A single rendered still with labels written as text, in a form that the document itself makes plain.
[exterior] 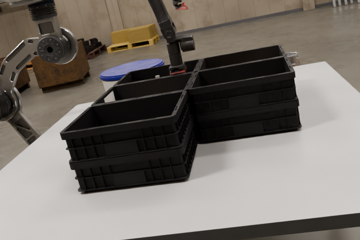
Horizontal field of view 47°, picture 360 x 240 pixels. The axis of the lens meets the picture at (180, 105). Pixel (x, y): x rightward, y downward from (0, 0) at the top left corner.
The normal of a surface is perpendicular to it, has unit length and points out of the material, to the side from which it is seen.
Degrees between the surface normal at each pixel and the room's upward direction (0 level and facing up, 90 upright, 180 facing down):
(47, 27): 90
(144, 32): 90
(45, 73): 90
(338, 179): 0
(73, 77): 90
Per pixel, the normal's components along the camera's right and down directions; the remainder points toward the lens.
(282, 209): -0.21, -0.94
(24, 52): -0.11, 0.30
